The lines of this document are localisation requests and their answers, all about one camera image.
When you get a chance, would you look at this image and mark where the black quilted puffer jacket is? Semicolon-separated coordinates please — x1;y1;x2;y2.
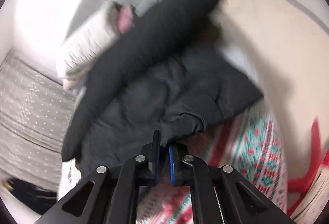
79;43;263;176

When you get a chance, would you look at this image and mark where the patterned red green bedspread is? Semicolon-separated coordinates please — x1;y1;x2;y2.
137;108;287;223

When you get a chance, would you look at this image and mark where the red plastic stool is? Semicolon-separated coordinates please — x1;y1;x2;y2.
287;118;328;216

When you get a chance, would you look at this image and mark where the grey star-dotted curtain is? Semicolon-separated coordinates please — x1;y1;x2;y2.
1;51;75;190

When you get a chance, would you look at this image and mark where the cream folded quilt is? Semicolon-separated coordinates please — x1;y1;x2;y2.
56;2;119;90

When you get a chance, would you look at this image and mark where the black folded garment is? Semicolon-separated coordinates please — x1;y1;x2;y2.
61;0;219;162

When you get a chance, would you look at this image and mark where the pink pillow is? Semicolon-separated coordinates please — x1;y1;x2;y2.
117;5;133;34

